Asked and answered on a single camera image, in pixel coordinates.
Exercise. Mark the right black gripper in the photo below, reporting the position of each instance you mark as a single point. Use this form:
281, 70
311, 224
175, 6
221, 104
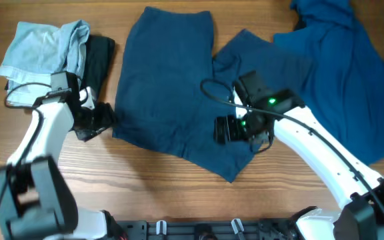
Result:
224, 129

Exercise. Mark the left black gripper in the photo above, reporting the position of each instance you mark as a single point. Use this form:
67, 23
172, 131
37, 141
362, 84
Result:
96, 120

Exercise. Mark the dark navy blue shorts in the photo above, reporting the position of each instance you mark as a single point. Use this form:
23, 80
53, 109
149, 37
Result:
167, 63

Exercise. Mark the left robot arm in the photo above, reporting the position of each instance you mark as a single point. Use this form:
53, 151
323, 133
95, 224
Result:
35, 201

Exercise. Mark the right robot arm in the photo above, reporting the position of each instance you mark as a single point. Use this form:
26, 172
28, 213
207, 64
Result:
357, 189

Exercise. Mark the black folded garment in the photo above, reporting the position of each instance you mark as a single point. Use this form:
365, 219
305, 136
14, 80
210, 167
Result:
97, 63

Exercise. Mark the light blue folded jeans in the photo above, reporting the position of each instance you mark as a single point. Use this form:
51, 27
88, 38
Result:
36, 52

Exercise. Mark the blue t-shirt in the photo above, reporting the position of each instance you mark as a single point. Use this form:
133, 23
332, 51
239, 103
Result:
343, 81

